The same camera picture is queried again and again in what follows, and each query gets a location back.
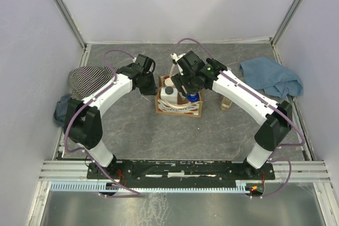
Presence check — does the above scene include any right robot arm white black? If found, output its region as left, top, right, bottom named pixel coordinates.
left=171, top=51, right=292, bottom=175

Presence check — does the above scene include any dark blue cloth left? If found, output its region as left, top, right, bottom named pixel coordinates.
left=53, top=94, right=71, bottom=127

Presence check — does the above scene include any left aluminium corner post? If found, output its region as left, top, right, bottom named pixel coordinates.
left=53, top=0, right=86, bottom=49

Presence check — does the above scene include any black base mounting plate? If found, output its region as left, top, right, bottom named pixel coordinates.
left=86, top=158, right=276, bottom=189

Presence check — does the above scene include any striped black white cloth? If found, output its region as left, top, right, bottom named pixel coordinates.
left=68, top=66, right=118, bottom=100

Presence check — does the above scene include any clear amber liquid bottle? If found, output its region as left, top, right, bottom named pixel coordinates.
left=220, top=97, right=233, bottom=111

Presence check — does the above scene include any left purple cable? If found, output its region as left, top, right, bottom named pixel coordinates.
left=62, top=49, right=141, bottom=199

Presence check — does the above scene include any blue cloth right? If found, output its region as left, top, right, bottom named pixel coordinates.
left=239, top=57, right=304, bottom=99

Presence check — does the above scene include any blue pump bottle front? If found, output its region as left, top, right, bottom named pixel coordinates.
left=186, top=93, right=200, bottom=103

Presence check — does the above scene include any white bottle dark grey cap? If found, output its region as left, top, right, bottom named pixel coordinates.
left=160, top=86, right=178, bottom=104

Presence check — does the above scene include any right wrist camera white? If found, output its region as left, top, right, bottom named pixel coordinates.
left=169, top=53, right=185, bottom=77

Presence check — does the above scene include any aluminium corner post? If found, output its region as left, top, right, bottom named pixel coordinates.
left=270, top=0, right=303, bottom=47
left=53, top=0, right=86, bottom=49

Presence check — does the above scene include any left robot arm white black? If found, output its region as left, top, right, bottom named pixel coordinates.
left=64, top=54, right=157, bottom=168

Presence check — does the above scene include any right aluminium corner post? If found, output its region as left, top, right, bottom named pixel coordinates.
left=270, top=0, right=303, bottom=47

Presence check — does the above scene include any light blue cable duct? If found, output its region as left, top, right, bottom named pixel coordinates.
left=49, top=180, right=252, bottom=192

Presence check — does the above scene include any aluminium frame rail front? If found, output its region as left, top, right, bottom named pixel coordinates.
left=39, top=160, right=331, bottom=183

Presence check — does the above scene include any pale green bottle cream cap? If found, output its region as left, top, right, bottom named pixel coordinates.
left=164, top=78, right=174, bottom=87

